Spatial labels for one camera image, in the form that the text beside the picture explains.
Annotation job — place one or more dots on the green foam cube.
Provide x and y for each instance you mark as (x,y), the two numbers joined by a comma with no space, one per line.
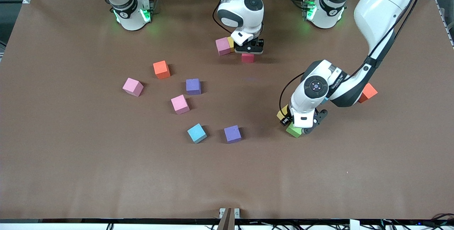
(294,130)

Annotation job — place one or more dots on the purple foam cube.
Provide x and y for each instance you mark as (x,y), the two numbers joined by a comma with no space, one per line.
(193,86)
(232,134)

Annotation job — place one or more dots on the grey metal table bracket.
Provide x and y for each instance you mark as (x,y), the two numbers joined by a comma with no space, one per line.
(237,213)

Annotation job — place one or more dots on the perforated aluminium side rail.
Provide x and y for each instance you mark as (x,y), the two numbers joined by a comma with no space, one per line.
(445,22)

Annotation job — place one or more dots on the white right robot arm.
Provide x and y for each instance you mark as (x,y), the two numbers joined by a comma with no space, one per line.
(243,13)

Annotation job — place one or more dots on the red foam cube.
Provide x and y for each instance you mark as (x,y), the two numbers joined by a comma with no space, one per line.
(248,58)

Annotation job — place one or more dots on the yellow foam cube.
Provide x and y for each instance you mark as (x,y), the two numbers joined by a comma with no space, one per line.
(231,44)
(282,112)

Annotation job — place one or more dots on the pink foam cube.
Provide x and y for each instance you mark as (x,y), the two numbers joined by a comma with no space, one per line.
(133,87)
(222,46)
(180,104)

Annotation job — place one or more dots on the orange foam cube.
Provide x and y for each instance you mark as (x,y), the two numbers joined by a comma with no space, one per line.
(161,69)
(369,93)

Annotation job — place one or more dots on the brown wooden strip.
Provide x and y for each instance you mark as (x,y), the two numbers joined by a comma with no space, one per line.
(227,221)

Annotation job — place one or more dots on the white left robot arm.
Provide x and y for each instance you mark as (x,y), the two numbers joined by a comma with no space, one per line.
(312,95)

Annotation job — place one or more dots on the brown paper table cover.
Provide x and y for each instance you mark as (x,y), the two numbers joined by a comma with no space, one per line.
(227,173)

